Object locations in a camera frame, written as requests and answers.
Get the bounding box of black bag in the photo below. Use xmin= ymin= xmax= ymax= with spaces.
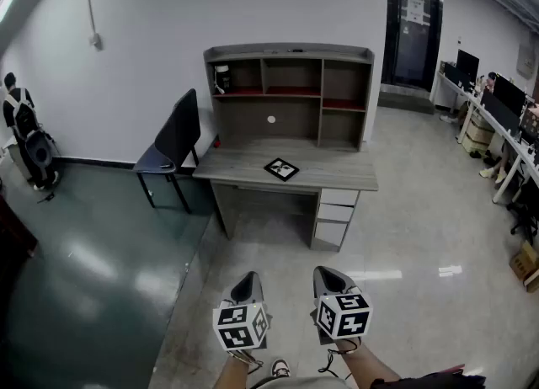
xmin=369 ymin=363 xmax=488 ymax=389

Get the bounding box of white drawer front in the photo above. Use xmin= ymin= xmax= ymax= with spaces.
xmin=314 ymin=220 xmax=351 ymax=246
xmin=319 ymin=189 xmax=360 ymax=207
xmin=317 ymin=204 xmax=355 ymax=224

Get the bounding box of white paper notice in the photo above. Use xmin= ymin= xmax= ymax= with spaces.
xmin=401 ymin=0 xmax=431 ymax=25

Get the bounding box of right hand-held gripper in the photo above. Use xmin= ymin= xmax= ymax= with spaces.
xmin=312 ymin=267 xmax=375 ymax=346

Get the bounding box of long white office desk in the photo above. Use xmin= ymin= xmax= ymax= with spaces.
xmin=435 ymin=70 xmax=539 ymax=205

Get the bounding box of cardboard box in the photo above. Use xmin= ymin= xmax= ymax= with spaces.
xmin=510 ymin=240 xmax=539 ymax=292

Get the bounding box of thin wrist bracelet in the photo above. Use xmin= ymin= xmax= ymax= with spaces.
xmin=228 ymin=349 xmax=264 ymax=374
xmin=323 ymin=337 xmax=365 ymax=381

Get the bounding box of dark door ramp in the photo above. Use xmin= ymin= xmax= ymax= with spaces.
xmin=376 ymin=83 xmax=436 ymax=116

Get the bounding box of grey wooden desk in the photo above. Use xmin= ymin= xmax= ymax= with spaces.
xmin=192 ymin=138 xmax=380 ymax=253

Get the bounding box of black water bottle white lid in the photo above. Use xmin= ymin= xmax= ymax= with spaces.
xmin=212 ymin=64 xmax=233 ymax=96

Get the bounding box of grey wall panel box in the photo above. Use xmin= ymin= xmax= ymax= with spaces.
xmin=517 ymin=40 xmax=536 ymax=82

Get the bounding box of person's right forearm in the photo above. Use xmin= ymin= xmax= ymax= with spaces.
xmin=335 ymin=338 xmax=402 ymax=385

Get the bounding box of beige storage box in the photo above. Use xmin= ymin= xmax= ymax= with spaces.
xmin=466 ymin=114 xmax=497 ymax=136
xmin=460 ymin=131 xmax=493 ymax=157

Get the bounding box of white and black sneaker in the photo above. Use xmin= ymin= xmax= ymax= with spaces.
xmin=270 ymin=358 xmax=292 ymax=380

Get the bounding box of black computer monitor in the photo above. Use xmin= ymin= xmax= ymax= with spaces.
xmin=492 ymin=74 xmax=528 ymax=108
xmin=456 ymin=49 xmax=481 ymax=82
xmin=479 ymin=88 xmax=522 ymax=136
xmin=443 ymin=62 xmax=475 ymax=90

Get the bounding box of black framed picture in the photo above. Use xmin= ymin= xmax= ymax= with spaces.
xmin=263 ymin=157 xmax=301 ymax=183

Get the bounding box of person's left forearm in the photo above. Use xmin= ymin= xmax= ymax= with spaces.
xmin=213 ymin=351 xmax=256 ymax=389

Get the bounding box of black office chair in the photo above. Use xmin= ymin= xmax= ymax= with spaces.
xmin=506 ymin=179 xmax=539 ymax=246

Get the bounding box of black double door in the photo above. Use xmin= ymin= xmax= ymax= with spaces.
xmin=380 ymin=0 xmax=445 ymax=90

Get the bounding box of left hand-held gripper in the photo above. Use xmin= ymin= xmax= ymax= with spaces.
xmin=212 ymin=271 xmax=271 ymax=353

